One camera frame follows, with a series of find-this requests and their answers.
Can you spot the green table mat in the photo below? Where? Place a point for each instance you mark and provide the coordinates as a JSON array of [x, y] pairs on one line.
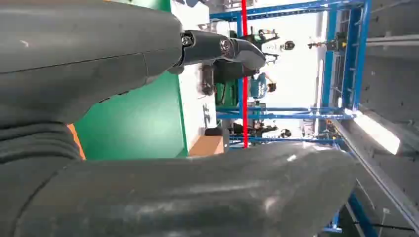
[[137, 124]]

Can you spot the brown cardboard box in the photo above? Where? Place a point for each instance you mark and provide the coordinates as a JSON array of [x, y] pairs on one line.
[[206, 146]]

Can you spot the distant standing person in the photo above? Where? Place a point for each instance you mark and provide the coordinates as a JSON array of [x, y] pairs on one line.
[[260, 86]]

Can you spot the bright ceiling light strip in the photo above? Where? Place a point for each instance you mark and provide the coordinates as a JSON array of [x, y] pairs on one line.
[[376, 132]]

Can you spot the blue metal frame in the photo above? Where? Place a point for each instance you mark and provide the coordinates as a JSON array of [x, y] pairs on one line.
[[355, 59]]

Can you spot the white table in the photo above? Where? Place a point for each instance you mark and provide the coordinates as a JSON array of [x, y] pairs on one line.
[[193, 108]]

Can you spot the white humanoid robot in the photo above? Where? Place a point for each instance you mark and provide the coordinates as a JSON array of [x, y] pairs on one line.
[[275, 45]]

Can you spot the black remote controller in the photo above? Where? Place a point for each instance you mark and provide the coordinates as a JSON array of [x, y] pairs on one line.
[[207, 80]]

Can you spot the red vertical pole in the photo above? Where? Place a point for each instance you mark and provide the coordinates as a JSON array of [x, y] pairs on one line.
[[245, 104]]

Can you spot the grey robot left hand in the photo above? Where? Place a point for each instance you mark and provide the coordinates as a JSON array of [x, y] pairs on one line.
[[82, 42]]

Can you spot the robot left arm ribbed sleeve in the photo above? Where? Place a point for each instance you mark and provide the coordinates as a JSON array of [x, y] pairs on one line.
[[29, 144]]

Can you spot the green crate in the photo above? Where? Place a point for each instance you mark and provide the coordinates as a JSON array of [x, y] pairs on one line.
[[226, 93]]

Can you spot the black bag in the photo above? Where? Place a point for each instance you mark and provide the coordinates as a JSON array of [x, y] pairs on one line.
[[213, 131]]

